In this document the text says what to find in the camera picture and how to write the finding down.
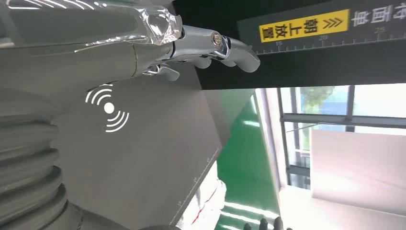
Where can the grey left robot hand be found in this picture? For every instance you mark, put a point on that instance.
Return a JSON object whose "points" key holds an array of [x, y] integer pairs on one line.
{"points": [[79, 41]]}

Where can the white package round red logo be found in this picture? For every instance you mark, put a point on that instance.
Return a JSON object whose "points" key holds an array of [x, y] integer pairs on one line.
{"points": [[206, 196]]}

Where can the pale partition panel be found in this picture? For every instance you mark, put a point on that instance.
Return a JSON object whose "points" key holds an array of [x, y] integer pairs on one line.
{"points": [[358, 168]]}

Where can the black scanner column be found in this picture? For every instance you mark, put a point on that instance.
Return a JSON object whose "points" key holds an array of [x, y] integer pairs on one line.
{"points": [[301, 66]]}

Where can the yellow label on column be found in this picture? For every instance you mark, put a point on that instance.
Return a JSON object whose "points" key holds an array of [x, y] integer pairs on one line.
{"points": [[304, 25]]}

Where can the grey window frame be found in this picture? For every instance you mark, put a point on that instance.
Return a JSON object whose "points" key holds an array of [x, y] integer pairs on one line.
{"points": [[317, 119]]}

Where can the black scanner base plate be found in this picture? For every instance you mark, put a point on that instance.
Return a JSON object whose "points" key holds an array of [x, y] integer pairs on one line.
{"points": [[139, 149]]}

